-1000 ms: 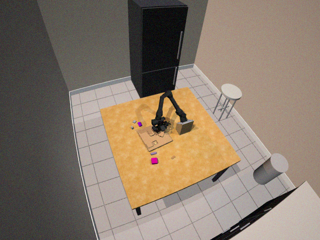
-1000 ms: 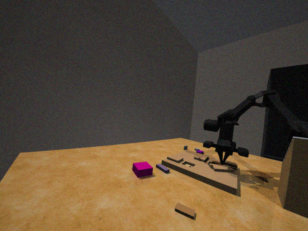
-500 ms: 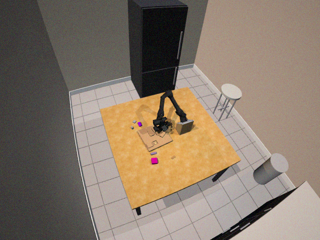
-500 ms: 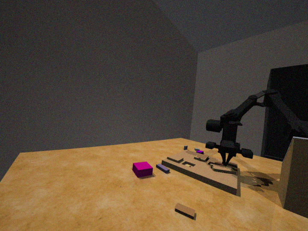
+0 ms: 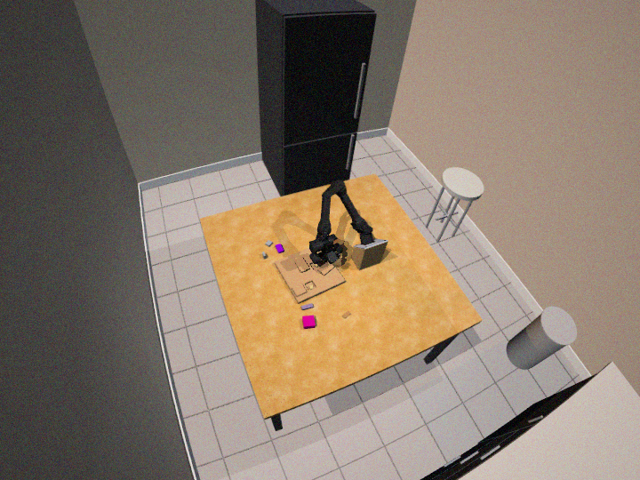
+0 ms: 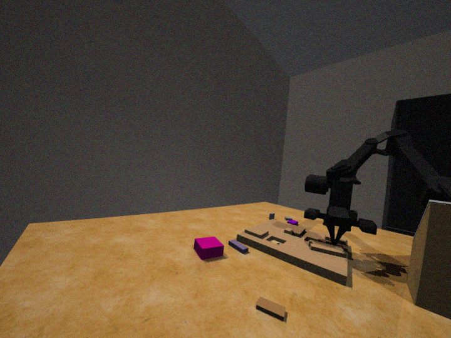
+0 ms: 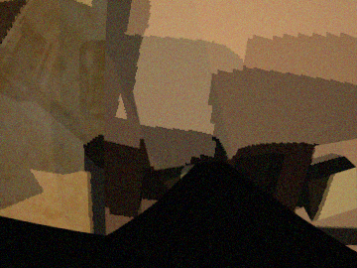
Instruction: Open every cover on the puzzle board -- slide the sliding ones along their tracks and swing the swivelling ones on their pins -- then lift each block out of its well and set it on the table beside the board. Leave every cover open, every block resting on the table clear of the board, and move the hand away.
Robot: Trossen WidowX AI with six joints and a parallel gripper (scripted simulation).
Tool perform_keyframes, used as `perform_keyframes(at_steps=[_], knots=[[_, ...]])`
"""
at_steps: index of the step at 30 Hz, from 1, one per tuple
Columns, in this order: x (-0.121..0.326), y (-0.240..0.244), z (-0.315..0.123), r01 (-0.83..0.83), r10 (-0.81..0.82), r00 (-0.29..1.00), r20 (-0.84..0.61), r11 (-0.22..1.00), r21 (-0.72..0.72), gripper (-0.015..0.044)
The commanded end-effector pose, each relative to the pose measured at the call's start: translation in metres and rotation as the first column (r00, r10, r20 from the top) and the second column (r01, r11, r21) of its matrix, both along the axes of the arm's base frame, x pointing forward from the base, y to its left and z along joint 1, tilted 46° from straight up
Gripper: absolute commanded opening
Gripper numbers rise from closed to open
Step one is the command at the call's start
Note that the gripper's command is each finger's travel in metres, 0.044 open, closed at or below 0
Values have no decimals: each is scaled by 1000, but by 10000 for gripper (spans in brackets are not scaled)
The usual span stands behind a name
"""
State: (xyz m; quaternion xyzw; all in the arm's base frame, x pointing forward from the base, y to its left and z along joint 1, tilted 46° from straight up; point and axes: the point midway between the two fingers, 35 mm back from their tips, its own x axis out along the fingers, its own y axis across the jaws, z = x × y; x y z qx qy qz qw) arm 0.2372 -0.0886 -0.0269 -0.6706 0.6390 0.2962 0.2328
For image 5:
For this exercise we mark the magenta block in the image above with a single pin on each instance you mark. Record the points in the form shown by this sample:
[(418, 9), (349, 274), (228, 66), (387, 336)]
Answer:
[(308, 322)]

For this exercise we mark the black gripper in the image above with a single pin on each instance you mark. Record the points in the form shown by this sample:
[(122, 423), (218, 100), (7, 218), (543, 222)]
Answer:
[(316, 256)]

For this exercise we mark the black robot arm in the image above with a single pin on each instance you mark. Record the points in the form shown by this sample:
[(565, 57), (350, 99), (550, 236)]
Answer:
[(324, 228)]

